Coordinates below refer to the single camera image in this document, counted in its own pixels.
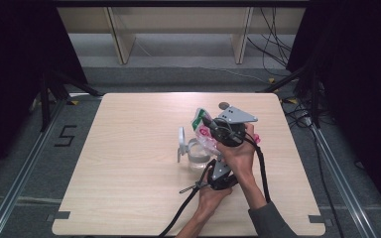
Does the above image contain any white and pink sugar bag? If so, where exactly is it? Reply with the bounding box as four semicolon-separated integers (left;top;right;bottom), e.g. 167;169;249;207
190;107;262;157

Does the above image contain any light wooden shelf unit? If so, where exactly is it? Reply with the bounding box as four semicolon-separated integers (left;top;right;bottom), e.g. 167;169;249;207
57;6;307;65

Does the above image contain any grey table bracket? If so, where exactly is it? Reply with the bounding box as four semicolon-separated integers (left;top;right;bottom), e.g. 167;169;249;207
308;214;333;227
45;210;71;222

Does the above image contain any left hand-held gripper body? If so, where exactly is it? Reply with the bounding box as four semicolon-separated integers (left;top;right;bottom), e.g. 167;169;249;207
207;159;240;191

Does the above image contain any black cable tie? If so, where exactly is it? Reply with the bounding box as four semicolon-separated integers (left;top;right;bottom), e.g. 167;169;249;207
179;180;210;195

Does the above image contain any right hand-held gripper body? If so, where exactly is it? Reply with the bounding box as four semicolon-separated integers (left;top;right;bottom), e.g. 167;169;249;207
208;104;259;148

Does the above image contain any bundle of black floor cables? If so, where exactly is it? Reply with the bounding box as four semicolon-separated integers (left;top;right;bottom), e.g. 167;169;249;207
245;7;295;68

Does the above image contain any clear jar with grey lid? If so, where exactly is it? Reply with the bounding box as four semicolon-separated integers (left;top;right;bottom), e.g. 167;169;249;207
177;126;213;172

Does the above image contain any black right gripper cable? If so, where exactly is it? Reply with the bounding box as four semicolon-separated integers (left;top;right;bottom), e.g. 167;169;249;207
242;133;272;204

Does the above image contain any person's right hand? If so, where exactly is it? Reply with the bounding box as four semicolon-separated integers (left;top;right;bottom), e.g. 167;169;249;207
215;122;258;186

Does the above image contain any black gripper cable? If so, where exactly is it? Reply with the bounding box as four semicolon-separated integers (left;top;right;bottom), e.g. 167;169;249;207
158;159;216;238
242;133;272;204

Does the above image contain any black metal stand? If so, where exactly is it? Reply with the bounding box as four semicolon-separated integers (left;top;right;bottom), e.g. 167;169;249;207
39;67;103;133
259;56;322;129

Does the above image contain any person's left hand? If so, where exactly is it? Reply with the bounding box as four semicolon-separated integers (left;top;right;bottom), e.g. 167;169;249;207
197;172;234;216

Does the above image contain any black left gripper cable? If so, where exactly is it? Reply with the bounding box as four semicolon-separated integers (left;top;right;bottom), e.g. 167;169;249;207
158;159;216;238

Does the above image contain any metal floor rail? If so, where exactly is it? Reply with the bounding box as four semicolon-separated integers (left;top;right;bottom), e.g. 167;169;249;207
0;98;67;238
310;124;380;238

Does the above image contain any black curtain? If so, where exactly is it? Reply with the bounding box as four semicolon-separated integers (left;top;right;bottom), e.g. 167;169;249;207
286;0;381;216
0;0;88;186

